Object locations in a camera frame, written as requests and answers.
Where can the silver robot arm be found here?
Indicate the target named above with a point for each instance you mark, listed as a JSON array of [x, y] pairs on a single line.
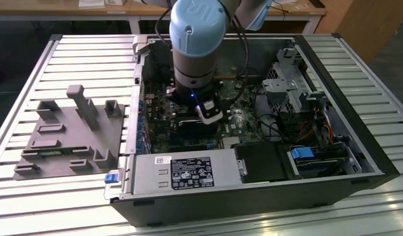
[[194, 68]]

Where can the black graphics card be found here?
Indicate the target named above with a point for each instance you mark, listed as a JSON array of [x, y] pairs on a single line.
[[192, 130]]

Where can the round silver coin battery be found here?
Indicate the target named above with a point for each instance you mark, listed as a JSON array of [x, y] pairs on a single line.
[[237, 85]]

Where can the green motherboard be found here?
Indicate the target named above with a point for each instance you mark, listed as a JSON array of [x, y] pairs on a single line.
[[240, 127]]

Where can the silver ribbed heat sink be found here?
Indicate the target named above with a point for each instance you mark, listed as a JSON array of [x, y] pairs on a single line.
[[232, 142]]

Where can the silver metal disk cage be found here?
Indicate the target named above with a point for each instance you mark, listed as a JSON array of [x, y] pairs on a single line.
[[280, 86]]

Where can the silver power supply with label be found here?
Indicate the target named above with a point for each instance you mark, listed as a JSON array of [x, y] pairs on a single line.
[[148, 172]]

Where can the black drive bay box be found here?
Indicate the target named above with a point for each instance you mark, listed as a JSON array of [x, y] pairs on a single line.
[[262, 162]]

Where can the grey parts rack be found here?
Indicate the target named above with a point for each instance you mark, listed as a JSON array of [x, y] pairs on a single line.
[[73, 137]]

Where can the blue case latch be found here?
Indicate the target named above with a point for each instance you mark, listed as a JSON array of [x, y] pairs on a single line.
[[109, 178]]

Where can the blue disk carrier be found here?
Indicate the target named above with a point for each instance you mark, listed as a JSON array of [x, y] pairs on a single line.
[[302, 153]]

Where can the white box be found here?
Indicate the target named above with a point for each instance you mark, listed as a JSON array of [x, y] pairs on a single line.
[[90, 4], [113, 2]]

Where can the wooden desk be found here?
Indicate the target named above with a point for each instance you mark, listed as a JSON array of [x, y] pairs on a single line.
[[89, 12]]

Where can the black open PC case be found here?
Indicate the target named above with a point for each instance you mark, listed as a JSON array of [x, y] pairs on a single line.
[[220, 209]]

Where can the wooden cabinet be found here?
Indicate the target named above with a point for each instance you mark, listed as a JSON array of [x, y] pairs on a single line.
[[368, 24]]

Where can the black and white wrist camera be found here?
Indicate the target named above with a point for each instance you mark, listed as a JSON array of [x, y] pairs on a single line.
[[209, 113]]

